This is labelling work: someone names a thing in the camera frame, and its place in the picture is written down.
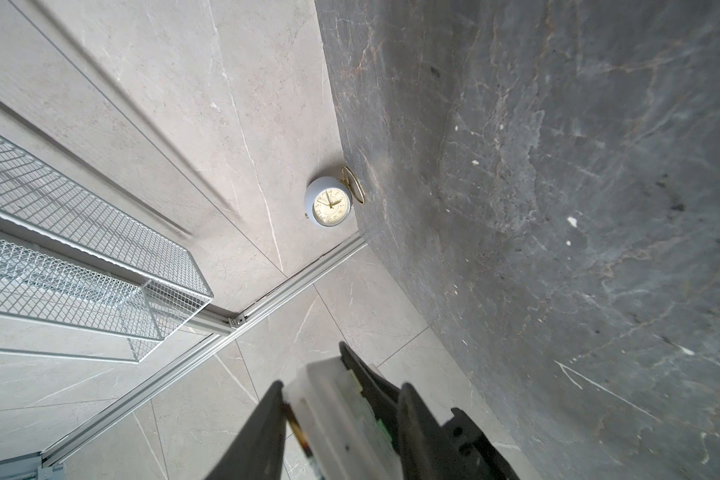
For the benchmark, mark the black battery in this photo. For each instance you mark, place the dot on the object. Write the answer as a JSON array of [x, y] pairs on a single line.
[[308, 467]]

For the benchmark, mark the white remote control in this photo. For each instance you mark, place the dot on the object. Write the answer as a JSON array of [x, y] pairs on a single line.
[[347, 439]]

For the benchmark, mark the small round clock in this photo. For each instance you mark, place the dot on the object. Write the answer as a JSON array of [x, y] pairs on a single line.
[[329, 200]]

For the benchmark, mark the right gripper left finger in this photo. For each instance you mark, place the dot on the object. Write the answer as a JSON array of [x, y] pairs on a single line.
[[257, 451]]

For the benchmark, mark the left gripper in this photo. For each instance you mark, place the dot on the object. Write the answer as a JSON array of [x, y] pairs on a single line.
[[472, 444]]

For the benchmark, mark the white wire mesh basket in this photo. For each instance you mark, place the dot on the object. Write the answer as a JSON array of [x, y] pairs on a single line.
[[81, 279]]

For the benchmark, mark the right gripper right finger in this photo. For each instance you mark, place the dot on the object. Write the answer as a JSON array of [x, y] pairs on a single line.
[[424, 450]]

